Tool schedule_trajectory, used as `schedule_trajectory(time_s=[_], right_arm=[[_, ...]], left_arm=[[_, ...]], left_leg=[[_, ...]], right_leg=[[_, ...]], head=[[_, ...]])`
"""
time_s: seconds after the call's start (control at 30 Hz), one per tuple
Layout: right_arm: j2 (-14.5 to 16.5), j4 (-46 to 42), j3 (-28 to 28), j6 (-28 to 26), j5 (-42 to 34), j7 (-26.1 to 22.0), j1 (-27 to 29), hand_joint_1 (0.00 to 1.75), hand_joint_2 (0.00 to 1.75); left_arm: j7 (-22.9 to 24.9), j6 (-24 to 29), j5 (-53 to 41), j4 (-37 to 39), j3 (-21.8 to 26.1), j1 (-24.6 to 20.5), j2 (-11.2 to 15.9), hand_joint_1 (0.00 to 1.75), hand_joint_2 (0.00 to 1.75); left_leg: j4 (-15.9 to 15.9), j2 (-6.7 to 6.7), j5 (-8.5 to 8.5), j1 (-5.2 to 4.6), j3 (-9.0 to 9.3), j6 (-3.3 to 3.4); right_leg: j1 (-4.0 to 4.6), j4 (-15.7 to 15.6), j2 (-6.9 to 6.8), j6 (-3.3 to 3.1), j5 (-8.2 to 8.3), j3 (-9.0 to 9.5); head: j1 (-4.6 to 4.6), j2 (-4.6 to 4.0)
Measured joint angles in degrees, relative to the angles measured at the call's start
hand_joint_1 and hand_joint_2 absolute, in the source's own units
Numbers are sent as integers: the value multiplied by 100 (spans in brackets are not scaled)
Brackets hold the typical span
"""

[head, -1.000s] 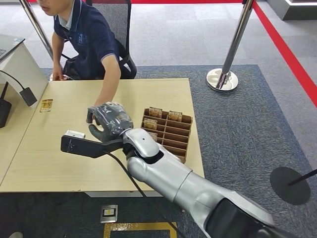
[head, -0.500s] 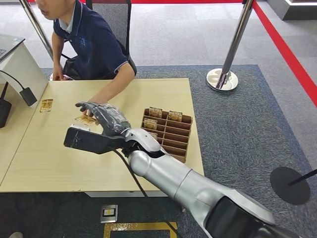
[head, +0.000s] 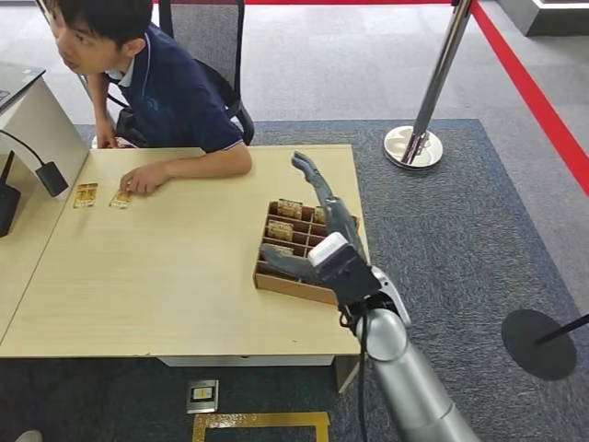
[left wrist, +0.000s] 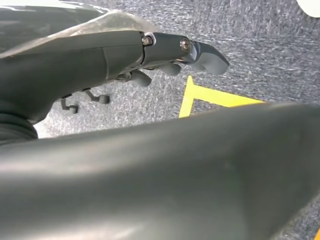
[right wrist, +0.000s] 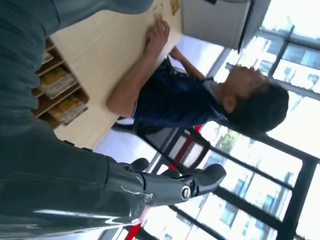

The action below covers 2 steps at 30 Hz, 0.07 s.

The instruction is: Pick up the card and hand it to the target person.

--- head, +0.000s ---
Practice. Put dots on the person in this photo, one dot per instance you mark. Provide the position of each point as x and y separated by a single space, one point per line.
175 91

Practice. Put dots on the black mesh office chair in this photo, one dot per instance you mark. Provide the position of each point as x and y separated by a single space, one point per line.
211 30

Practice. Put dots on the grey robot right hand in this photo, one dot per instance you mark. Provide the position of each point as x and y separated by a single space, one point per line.
338 219

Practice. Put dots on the dark grey platform step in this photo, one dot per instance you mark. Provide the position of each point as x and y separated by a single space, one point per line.
543 18

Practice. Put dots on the person's left forearm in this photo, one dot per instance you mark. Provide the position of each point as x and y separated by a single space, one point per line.
207 163

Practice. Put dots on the black round stand base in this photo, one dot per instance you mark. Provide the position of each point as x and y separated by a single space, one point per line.
534 346

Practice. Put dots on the brown wooden card tray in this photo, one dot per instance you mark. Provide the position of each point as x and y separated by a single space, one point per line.
285 287

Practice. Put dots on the metal floor socket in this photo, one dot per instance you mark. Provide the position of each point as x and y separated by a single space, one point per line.
202 396

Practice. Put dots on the long red barrier belt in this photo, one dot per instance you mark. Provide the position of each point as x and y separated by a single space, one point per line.
322 2

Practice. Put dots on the black router device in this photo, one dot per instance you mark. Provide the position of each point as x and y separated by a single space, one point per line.
7 206

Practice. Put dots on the chrome stanchion post with base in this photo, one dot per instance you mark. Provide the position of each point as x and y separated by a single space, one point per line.
434 79

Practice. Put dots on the person's left hand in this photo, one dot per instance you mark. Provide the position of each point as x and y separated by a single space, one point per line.
145 178

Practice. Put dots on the yellow floor tape frame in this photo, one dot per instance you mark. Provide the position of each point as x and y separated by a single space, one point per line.
257 420

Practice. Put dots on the grey rounded object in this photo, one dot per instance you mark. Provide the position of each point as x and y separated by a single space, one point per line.
29 437

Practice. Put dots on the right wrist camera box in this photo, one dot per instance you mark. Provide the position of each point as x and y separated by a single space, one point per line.
345 271

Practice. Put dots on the grey laptop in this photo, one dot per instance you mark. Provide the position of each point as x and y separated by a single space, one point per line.
13 82

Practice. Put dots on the person's right hand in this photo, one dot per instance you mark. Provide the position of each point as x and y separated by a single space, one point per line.
105 134

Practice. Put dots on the black power adapter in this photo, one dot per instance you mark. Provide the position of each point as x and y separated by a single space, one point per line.
52 179

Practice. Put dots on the person's right forearm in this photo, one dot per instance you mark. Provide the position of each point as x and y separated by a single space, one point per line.
99 100

